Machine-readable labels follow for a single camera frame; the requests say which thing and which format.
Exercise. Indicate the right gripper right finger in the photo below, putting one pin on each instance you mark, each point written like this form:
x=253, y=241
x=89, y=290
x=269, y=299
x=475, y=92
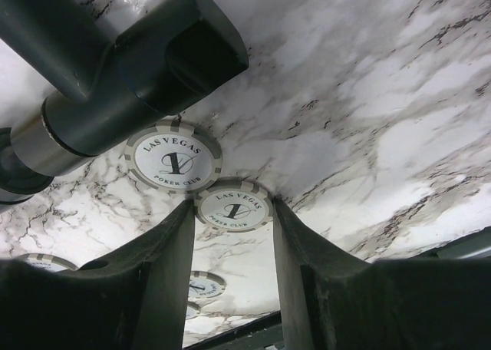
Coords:
x=330, y=299

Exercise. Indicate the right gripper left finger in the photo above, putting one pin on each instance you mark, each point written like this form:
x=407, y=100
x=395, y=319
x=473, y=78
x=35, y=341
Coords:
x=132, y=298

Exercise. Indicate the white poker chip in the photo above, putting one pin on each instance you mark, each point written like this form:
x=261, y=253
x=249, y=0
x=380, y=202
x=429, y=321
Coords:
x=49, y=262
x=175, y=156
x=205, y=285
x=232, y=205
x=193, y=310

